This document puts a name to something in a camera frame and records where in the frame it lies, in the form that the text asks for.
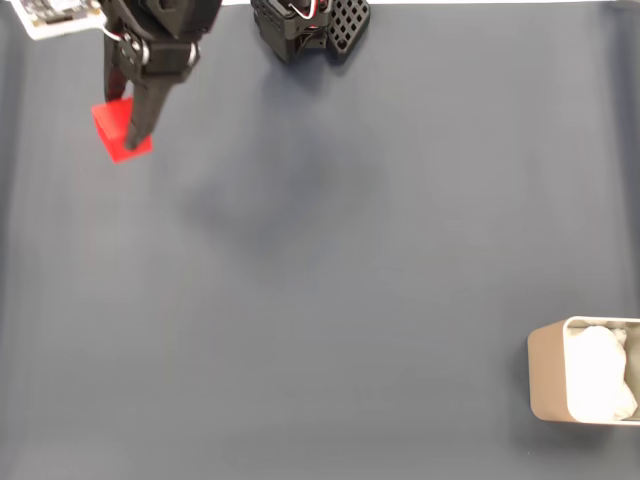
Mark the red cube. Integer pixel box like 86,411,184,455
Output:
91,97,154,165

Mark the beige box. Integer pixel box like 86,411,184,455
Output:
527,315,640,427

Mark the blue grey table mat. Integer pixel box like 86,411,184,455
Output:
0,3,640,480

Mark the white crumpled tissue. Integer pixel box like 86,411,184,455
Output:
566,324,640,423

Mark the white camera board mount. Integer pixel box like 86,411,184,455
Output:
9,0,109,42

